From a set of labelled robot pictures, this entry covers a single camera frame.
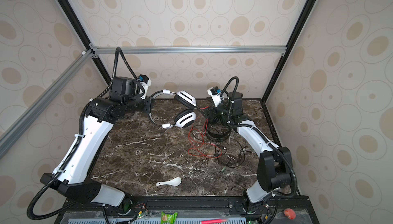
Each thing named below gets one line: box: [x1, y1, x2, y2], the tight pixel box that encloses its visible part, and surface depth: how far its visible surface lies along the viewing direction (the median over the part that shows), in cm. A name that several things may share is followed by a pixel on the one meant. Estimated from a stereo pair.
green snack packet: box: [160, 211, 179, 224], surface depth 71 cm
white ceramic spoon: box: [156, 177, 182, 187], surface depth 82 cm
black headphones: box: [206, 108, 232, 142], surface depth 99 cm
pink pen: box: [200, 218, 229, 224], surface depth 71 cm
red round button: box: [284, 208, 297, 220], surface depth 71 cm
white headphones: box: [148, 90, 197, 129], surface depth 64 cm
